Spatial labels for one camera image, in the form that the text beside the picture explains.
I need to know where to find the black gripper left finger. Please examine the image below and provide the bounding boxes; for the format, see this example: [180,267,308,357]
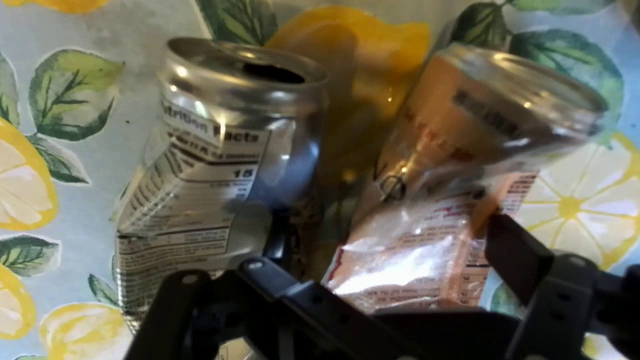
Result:
[123,213,317,360]

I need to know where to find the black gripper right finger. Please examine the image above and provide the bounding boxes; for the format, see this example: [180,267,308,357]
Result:
[486,212,640,360]

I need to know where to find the crushed silver can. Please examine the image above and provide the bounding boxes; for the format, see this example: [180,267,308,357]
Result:
[110,36,332,315]

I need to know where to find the lemon print tablecloth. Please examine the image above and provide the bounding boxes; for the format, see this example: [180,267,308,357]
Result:
[0,0,640,360]

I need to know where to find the crushed orange can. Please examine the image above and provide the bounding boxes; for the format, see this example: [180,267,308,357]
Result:
[322,41,611,315]

